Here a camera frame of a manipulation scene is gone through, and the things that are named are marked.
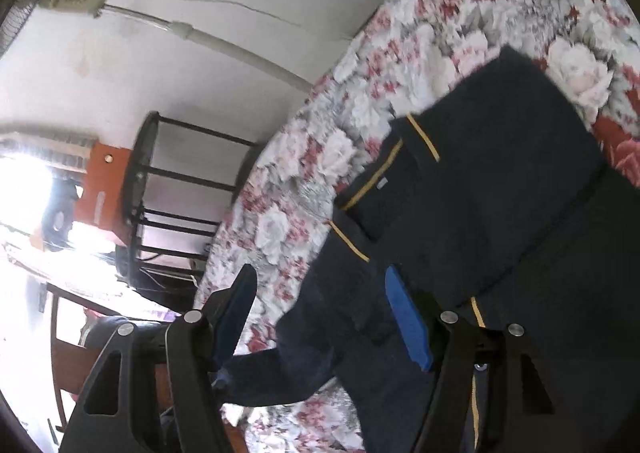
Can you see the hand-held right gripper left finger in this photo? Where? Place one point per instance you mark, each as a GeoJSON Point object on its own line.
{"type": "Point", "coordinates": [235, 315]}

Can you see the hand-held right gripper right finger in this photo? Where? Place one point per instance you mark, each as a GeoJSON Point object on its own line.
{"type": "Point", "coordinates": [407, 320]}

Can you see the navy garment with yellow trim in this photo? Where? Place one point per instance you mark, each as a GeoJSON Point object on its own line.
{"type": "Point", "coordinates": [490, 173]}

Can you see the black round metal rack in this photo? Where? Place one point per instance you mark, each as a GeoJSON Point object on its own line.
{"type": "Point", "coordinates": [190, 177]}

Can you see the wooden chair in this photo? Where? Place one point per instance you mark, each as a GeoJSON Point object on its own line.
{"type": "Point", "coordinates": [67, 363]}

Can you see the black round object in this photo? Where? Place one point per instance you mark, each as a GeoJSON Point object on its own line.
{"type": "Point", "coordinates": [60, 220]}

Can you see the floral bedsheet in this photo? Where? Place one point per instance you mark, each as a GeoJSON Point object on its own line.
{"type": "Point", "coordinates": [450, 8]}

